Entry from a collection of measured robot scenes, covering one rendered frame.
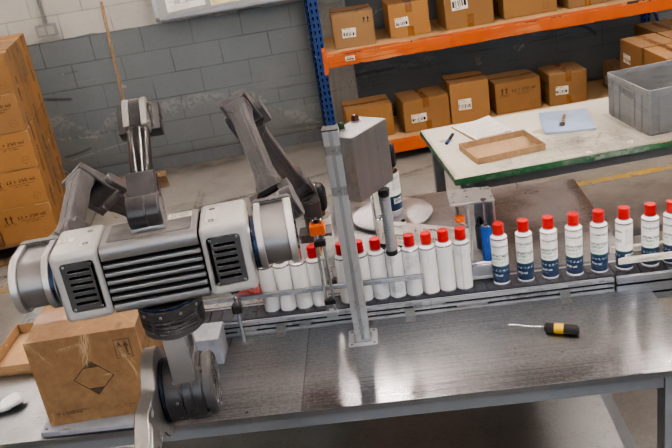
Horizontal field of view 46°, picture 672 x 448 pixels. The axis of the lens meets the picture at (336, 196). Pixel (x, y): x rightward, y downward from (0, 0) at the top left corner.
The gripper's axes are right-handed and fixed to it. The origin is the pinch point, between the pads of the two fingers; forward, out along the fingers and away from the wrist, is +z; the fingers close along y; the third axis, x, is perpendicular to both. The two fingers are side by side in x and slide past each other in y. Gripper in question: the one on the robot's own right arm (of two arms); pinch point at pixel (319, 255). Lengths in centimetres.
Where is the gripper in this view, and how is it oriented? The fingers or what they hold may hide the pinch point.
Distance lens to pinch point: 253.1
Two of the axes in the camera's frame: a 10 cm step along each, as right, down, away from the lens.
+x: -0.1, 3.8, -9.2
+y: -9.9, 1.2, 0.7
